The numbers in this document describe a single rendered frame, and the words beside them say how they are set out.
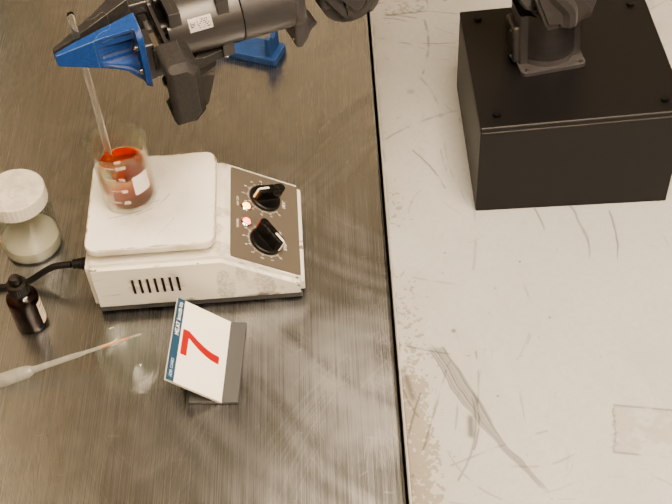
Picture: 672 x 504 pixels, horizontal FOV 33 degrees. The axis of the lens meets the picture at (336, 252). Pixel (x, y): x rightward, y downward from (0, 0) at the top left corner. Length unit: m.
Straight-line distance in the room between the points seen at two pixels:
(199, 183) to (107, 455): 0.27
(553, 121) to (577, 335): 0.20
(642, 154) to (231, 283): 0.42
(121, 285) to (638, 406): 0.48
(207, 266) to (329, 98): 0.32
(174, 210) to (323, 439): 0.25
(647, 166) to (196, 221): 0.44
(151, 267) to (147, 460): 0.18
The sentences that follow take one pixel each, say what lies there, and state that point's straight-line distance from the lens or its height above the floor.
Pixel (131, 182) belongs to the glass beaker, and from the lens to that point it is 1.04.
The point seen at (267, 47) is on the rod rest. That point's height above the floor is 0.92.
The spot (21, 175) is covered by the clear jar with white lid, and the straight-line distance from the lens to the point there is 1.15.
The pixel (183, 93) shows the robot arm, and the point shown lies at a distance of 0.91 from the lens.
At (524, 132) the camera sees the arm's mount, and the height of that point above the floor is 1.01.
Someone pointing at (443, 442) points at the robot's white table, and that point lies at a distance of 1.00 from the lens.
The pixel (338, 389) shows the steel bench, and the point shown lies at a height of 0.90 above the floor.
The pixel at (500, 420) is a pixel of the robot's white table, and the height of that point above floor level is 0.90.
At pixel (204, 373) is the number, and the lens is 1.03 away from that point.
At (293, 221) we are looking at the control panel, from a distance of 1.12.
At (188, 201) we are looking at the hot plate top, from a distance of 1.07.
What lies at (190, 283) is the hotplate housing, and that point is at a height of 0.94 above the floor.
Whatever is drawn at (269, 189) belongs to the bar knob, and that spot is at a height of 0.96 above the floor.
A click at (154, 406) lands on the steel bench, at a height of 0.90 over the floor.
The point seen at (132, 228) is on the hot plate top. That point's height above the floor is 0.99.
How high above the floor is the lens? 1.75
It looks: 49 degrees down
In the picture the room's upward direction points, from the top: 4 degrees counter-clockwise
